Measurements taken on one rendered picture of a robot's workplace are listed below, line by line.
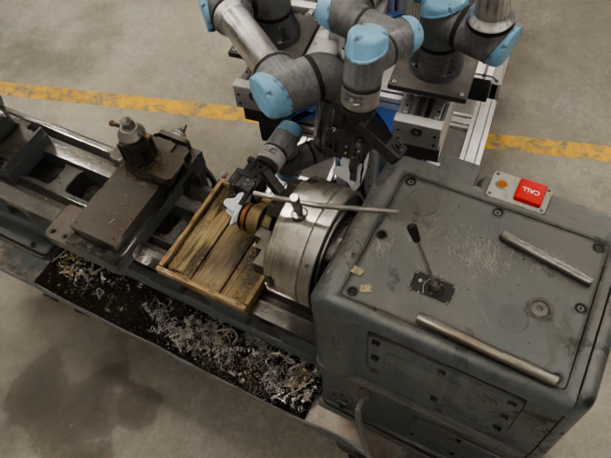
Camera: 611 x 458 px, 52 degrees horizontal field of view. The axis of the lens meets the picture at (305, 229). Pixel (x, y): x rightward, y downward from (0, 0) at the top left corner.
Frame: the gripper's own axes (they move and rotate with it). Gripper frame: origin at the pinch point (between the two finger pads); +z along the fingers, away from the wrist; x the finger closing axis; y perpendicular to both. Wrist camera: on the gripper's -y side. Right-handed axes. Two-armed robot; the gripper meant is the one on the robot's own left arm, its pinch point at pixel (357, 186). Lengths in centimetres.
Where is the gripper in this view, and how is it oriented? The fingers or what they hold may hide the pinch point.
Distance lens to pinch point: 136.9
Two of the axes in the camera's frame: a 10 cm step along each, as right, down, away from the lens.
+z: -0.5, 7.2, 6.9
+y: -8.8, -3.5, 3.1
